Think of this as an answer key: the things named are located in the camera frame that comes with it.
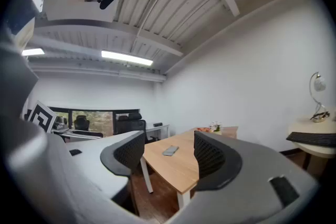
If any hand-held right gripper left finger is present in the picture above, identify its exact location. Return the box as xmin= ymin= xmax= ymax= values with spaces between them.
xmin=100 ymin=130 xmax=146 ymax=177

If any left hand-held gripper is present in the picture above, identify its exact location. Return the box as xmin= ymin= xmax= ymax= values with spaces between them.
xmin=25 ymin=100 xmax=69 ymax=134

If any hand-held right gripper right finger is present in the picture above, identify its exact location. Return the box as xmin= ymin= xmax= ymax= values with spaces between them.
xmin=193 ymin=130 xmax=243 ymax=191

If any black keyboard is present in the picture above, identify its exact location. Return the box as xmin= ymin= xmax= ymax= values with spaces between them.
xmin=286 ymin=131 xmax=336 ymax=147

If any black office chair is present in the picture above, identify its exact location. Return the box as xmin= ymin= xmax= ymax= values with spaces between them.
xmin=115 ymin=112 xmax=147 ymax=136
xmin=73 ymin=114 xmax=91 ymax=131

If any wooden side shelf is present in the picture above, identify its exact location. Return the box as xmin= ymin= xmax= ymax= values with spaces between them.
xmin=140 ymin=125 xmax=239 ymax=210

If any white flower pot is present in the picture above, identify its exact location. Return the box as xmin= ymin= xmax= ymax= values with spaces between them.
xmin=209 ymin=121 xmax=223 ymax=136

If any dark framed window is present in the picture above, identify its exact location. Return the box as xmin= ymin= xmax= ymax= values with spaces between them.
xmin=48 ymin=106 xmax=140 ymax=137

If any white desk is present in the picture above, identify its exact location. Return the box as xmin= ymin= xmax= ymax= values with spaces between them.
xmin=145 ymin=123 xmax=171 ymax=144

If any grey smartphone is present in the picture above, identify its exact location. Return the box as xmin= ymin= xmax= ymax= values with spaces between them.
xmin=162 ymin=145 xmax=180 ymax=157

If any ceiling light tube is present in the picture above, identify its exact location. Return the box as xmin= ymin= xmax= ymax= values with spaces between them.
xmin=21 ymin=47 xmax=45 ymax=57
xmin=101 ymin=50 xmax=154 ymax=66

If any round cream table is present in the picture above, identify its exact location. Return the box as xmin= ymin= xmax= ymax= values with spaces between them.
xmin=288 ymin=109 xmax=336 ymax=174

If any gold lamp white globe shade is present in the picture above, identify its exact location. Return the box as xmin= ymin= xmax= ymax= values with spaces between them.
xmin=308 ymin=72 xmax=331 ymax=123

